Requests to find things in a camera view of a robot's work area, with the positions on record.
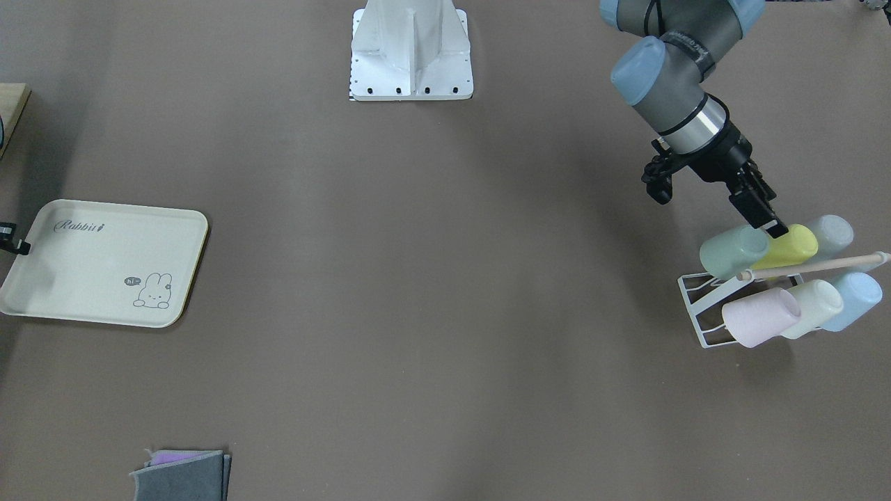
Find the grey-blue cup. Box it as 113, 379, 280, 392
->
805, 214, 855, 264

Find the cream rabbit tray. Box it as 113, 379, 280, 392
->
1, 199, 210, 328

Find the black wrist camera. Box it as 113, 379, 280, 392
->
642, 137, 687, 205

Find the wooden cutting board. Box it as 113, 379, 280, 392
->
1, 83, 31, 157

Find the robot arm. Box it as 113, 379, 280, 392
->
599, 1, 788, 238

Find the yellow cup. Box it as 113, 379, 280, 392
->
751, 224, 819, 270

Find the pink cup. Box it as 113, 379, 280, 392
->
721, 288, 802, 348

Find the green cup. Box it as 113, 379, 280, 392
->
699, 225, 769, 280

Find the folded grey cloth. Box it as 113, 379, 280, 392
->
130, 450, 231, 500

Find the light blue cup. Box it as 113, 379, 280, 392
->
821, 271, 883, 332

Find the white cup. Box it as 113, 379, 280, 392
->
780, 279, 844, 340

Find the white wire cup rack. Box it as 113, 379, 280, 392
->
677, 251, 889, 349

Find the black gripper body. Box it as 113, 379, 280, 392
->
687, 123, 755, 191

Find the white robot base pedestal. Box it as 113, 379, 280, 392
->
348, 1, 474, 102

